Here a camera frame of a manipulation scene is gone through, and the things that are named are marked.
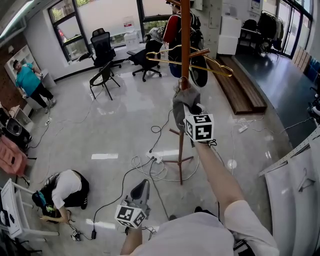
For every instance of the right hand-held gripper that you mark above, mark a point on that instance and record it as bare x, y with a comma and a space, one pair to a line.
201, 128

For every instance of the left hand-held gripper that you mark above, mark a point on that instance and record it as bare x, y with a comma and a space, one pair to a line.
130, 215

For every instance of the brown wooden coat rack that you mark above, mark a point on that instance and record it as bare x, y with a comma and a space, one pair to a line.
185, 37

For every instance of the person's right forearm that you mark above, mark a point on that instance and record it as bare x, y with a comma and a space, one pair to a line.
217, 175

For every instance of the person's left forearm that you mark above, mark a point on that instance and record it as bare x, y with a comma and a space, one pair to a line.
131, 241

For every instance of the white power strip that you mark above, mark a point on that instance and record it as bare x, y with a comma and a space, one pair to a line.
243, 128
155, 157
48, 121

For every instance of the person's black shoe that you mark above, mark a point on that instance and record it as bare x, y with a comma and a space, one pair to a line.
172, 217
198, 209

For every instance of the dark wooden bench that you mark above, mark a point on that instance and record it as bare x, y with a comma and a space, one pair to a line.
240, 90

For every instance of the black power adapter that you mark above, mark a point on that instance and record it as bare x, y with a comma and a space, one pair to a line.
93, 234

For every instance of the person's white shirt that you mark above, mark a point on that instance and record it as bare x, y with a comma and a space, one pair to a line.
200, 237

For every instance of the small device on floor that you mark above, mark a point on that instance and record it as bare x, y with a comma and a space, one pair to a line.
76, 235

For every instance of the white stacked boxes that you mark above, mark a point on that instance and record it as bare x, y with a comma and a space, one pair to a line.
228, 32

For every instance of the black thin-legged chair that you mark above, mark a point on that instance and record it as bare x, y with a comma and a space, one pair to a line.
102, 76

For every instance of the white water dispenser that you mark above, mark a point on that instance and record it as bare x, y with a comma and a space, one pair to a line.
131, 37

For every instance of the white plastic hanger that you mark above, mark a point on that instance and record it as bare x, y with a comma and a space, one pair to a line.
305, 181

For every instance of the light wooden boards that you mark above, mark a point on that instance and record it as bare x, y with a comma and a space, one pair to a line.
301, 58

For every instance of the white fabric sheet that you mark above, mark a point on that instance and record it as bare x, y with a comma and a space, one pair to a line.
295, 212

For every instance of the black mesh office chair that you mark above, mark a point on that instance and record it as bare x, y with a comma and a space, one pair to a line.
102, 47

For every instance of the white wooden table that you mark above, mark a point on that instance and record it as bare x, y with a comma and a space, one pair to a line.
12, 207

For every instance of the pink garment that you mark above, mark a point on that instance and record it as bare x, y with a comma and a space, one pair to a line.
11, 157

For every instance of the black round speaker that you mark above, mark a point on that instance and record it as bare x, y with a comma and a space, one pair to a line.
16, 130

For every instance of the perforated metal rail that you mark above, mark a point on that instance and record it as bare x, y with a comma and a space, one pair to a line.
287, 157

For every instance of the clothes rail with dark garments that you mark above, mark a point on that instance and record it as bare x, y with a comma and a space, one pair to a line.
271, 27

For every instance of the white wall shelf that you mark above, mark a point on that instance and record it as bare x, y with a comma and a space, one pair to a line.
21, 58

